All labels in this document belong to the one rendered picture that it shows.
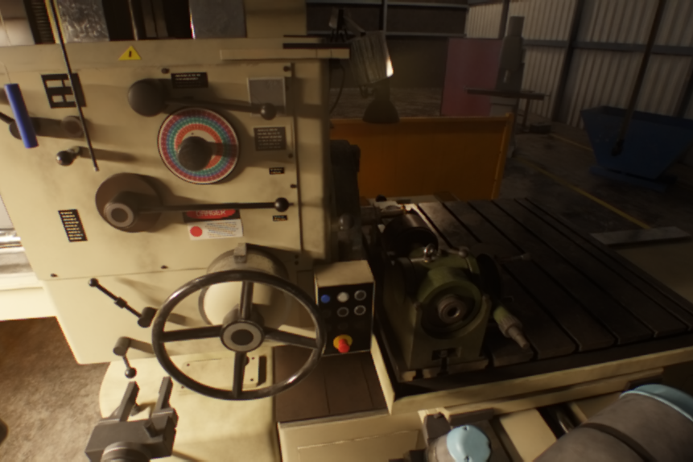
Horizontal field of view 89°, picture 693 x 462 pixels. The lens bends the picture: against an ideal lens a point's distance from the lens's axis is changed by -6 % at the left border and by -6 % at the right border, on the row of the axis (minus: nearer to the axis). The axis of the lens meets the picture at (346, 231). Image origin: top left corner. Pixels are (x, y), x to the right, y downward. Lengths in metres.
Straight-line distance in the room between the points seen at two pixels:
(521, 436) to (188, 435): 1.18
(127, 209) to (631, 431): 0.91
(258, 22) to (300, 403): 1.43
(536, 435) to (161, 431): 1.20
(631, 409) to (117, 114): 0.98
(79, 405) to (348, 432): 1.71
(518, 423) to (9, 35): 2.21
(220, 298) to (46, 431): 1.96
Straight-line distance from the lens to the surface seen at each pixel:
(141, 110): 0.86
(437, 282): 1.07
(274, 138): 0.89
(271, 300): 0.95
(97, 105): 0.95
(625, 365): 1.66
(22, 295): 1.67
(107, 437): 0.80
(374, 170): 3.57
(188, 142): 0.82
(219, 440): 1.64
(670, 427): 0.51
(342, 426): 1.63
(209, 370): 1.78
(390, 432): 1.73
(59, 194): 1.05
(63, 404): 2.86
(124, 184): 0.96
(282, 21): 1.52
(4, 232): 1.65
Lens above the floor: 1.89
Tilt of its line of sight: 28 degrees down
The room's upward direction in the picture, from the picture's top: 1 degrees clockwise
